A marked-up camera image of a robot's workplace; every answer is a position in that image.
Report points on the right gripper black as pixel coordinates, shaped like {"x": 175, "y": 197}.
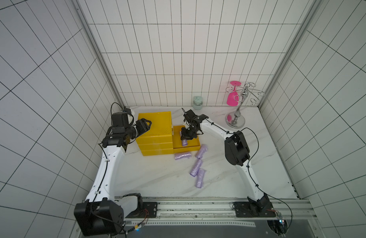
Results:
{"x": 187, "y": 132}

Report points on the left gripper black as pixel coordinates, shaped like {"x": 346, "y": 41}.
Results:
{"x": 143, "y": 126}

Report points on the yellow bottom drawer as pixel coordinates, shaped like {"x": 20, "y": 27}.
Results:
{"x": 192, "y": 145}

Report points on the purple bag roll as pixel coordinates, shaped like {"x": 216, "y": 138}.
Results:
{"x": 183, "y": 155}
{"x": 184, "y": 143}
{"x": 195, "y": 169}
{"x": 201, "y": 152}
{"x": 199, "y": 178}

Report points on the purple bag roll bottom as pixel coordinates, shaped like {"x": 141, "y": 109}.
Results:
{"x": 199, "y": 178}

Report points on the purple bag roll top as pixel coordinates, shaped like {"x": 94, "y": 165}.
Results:
{"x": 184, "y": 143}

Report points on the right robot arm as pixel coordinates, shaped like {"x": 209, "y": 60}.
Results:
{"x": 236, "y": 152}

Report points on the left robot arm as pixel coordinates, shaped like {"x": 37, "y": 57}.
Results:
{"x": 105, "y": 178}

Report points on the yellow drawer cabinet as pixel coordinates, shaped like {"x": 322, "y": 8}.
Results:
{"x": 159, "y": 139}

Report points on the mint green jar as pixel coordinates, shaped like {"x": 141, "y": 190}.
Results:
{"x": 197, "y": 102}

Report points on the chrome glass rack stand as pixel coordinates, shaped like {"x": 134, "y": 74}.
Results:
{"x": 247, "y": 91}

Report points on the pink plastic wine glass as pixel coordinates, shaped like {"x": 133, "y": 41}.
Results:
{"x": 233, "y": 97}

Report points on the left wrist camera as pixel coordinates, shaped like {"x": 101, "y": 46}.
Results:
{"x": 129, "y": 112}

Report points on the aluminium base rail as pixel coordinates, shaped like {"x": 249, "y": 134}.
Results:
{"x": 152, "y": 211}

